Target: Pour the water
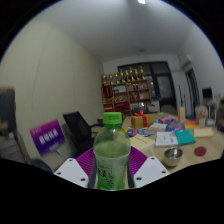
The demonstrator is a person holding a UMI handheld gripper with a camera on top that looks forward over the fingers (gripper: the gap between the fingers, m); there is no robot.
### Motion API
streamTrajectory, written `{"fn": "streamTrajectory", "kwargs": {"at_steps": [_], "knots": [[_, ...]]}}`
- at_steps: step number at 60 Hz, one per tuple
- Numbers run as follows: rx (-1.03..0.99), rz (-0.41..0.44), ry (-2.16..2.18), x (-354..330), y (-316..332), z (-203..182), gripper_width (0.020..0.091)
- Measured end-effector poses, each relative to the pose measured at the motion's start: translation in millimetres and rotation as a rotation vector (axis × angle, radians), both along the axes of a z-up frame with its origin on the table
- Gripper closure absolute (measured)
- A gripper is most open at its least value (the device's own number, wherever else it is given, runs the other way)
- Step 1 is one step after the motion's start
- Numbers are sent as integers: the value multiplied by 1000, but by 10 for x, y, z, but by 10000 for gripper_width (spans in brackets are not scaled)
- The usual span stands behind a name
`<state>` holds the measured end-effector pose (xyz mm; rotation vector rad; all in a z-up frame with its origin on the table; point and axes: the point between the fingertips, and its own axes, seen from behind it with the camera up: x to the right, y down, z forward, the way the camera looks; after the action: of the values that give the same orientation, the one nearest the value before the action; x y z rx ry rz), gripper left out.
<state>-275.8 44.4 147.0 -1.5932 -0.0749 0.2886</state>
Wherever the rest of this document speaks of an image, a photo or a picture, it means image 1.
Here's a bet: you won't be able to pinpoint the purple sign board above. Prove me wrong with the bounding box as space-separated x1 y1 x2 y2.
29 118 66 157

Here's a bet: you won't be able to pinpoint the computer monitor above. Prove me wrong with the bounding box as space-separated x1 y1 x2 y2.
201 87 214 100

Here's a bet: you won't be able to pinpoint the dark glass door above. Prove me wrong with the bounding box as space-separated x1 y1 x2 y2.
117 60 178 111

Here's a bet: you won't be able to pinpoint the black office chair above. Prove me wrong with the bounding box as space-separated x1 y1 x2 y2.
62 110 104 158

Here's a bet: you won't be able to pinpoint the orange red book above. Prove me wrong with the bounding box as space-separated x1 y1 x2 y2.
183 119 200 130

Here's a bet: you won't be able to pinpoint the upright beige card box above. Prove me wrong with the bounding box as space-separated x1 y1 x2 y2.
176 106 187 123

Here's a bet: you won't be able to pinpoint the pink flowers in white pot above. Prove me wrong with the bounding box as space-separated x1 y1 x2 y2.
195 105 209 128

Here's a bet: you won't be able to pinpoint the small metal cup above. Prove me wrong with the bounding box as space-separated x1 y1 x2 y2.
163 147 184 168

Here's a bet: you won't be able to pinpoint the pink patterned box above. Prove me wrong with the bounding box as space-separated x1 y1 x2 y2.
158 115 177 125

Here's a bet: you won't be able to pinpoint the teal book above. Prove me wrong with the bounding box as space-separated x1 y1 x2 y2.
174 129 197 146

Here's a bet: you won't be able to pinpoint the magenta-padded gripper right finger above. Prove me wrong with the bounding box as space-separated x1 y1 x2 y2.
126 146 171 189

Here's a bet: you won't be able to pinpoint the green tea drink bottle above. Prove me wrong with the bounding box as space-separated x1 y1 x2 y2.
92 111 132 191

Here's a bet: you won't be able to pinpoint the white printed booklet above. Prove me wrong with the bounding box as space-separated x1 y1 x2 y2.
155 131 179 148

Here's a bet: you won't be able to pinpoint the wooden shelf unit with trophies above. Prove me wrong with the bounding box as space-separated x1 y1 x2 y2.
101 65 152 116

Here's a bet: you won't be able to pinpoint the blue colourful book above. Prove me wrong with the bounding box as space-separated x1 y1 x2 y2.
165 122 186 133

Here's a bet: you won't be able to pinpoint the white flat book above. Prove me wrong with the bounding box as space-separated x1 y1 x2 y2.
143 122 168 136

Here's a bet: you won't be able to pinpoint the white wall air conditioner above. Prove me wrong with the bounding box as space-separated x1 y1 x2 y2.
181 54 194 71

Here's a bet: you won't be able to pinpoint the small cream book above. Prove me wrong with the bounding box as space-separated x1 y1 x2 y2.
128 133 156 154

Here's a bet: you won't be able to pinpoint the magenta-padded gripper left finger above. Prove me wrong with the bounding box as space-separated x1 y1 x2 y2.
53 147 98 189

